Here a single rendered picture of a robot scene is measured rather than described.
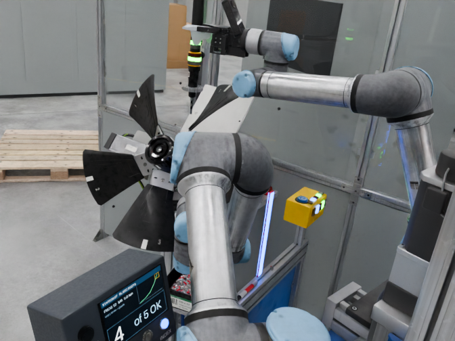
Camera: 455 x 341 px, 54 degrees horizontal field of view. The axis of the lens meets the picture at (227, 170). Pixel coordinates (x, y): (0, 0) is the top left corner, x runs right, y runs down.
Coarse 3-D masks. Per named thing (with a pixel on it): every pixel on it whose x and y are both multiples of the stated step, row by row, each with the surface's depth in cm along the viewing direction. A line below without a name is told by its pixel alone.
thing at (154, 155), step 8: (160, 136) 163; (168, 136) 162; (152, 144) 164; (160, 144) 163; (168, 144) 161; (152, 152) 162; (160, 152) 161; (168, 152) 160; (152, 160) 160; (160, 160) 159; (168, 160) 159; (160, 168) 163; (168, 168) 163
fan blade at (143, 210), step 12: (144, 192) 159; (156, 192) 161; (168, 192) 162; (132, 204) 157; (144, 204) 158; (156, 204) 159; (168, 204) 161; (132, 216) 156; (144, 216) 157; (156, 216) 158; (168, 216) 160; (120, 228) 155; (132, 228) 155; (144, 228) 156; (156, 228) 157; (168, 228) 158; (120, 240) 154; (132, 240) 154; (168, 240) 157
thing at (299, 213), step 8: (304, 192) 175; (312, 192) 176; (288, 200) 168; (296, 200) 168; (320, 200) 171; (288, 208) 169; (296, 208) 167; (304, 208) 165; (312, 208) 166; (288, 216) 170; (296, 216) 168; (304, 216) 166; (296, 224) 169; (304, 224) 167
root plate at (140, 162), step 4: (144, 152) 167; (136, 156) 169; (140, 156) 168; (144, 156) 168; (136, 160) 169; (140, 160) 169; (144, 160) 169; (140, 164) 170; (148, 164) 169; (140, 168) 171; (144, 168) 170; (148, 168) 170; (156, 168) 170; (144, 172) 171
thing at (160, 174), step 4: (152, 172) 162; (156, 172) 163; (160, 172) 164; (164, 172) 164; (152, 176) 162; (156, 176) 163; (160, 176) 164; (164, 176) 164; (168, 176) 165; (152, 180) 162; (156, 180) 162; (160, 180) 163; (168, 180) 165; (152, 184) 161; (156, 184) 162; (160, 184) 163; (164, 184) 163; (168, 184) 164; (172, 184) 165; (168, 188) 164; (172, 188) 164
